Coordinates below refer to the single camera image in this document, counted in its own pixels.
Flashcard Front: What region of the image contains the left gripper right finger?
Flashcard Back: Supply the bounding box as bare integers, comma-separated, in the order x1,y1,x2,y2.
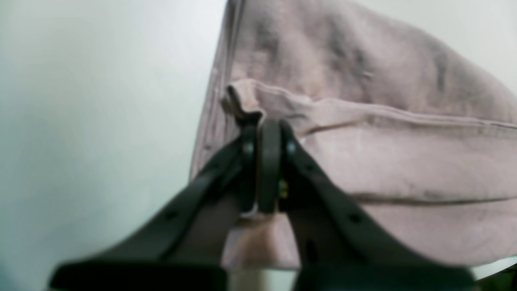
279,121,477,291

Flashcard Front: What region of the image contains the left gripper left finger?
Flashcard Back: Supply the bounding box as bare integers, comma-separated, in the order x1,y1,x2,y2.
49,120,281,291

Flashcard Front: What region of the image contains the mauve pink t-shirt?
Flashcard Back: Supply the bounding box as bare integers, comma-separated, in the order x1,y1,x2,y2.
190,0,517,267

